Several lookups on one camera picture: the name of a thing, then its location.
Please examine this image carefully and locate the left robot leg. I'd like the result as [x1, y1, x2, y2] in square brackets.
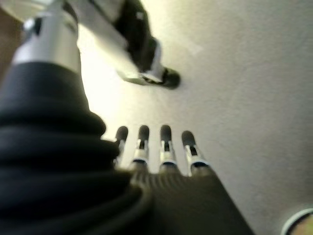
[61, 0, 181, 90]

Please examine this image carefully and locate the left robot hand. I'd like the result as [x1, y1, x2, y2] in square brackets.
[0, 7, 256, 235]

